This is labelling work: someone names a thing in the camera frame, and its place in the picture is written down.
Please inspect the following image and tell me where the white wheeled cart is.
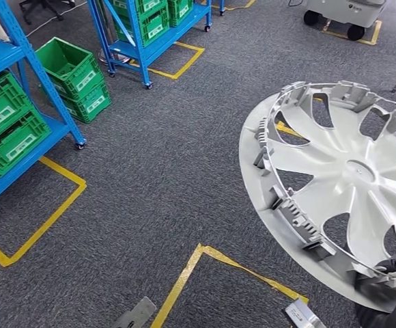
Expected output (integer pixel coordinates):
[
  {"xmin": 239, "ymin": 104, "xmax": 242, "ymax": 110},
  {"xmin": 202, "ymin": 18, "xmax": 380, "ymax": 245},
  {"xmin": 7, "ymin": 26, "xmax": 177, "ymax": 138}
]
[{"xmin": 302, "ymin": 0, "xmax": 387, "ymax": 42}]

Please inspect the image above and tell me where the yellow floor tape outline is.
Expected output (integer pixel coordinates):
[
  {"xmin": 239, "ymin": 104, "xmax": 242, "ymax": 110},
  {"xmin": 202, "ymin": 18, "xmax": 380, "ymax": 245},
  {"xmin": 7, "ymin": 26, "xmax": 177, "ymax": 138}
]
[
  {"xmin": 130, "ymin": 41, "xmax": 206, "ymax": 81},
  {"xmin": 322, "ymin": 19, "xmax": 382, "ymax": 46},
  {"xmin": 201, "ymin": 0, "xmax": 256, "ymax": 11},
  {"xmin": 150, "ymin": 243, "xmax": 308, "ymax": 328},
  {"xmin": 0, "ymin": 156, "xmax": 88, "ymax": 268},
  {"xmin": 275, "ymin": 96, "xmax": 324, "ymax": 139}
]

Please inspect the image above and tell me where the chrome round stand base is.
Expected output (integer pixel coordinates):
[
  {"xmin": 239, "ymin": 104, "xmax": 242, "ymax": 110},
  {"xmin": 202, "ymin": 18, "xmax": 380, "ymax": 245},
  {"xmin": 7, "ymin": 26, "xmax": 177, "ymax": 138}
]
[{"xmin": 98, "ymin": 47, "xmax": 131, "ymax": 65}]

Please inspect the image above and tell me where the grey plastic wheel cover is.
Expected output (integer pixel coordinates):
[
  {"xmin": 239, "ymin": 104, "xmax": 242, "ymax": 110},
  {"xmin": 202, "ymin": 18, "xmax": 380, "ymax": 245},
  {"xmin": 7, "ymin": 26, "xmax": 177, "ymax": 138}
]
[{"xmin": 239, "ymin": 80, "xmax": 396, "ymax": 313}]

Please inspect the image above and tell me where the black office chair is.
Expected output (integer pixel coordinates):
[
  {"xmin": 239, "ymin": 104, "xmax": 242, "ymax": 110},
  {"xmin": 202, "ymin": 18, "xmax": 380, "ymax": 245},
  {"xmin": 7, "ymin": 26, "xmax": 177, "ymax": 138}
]
[{"xmin": 19, "ymin": 0, "xmax": 76, "ymax": 26}]

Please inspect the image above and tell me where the white power cable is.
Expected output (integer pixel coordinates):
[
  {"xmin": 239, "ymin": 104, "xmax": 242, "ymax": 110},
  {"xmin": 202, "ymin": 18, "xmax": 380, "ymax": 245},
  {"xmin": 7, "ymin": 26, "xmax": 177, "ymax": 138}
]
[{"xmin": 25, "ymin": 0, "xmax": 88, "ymax": 37}]

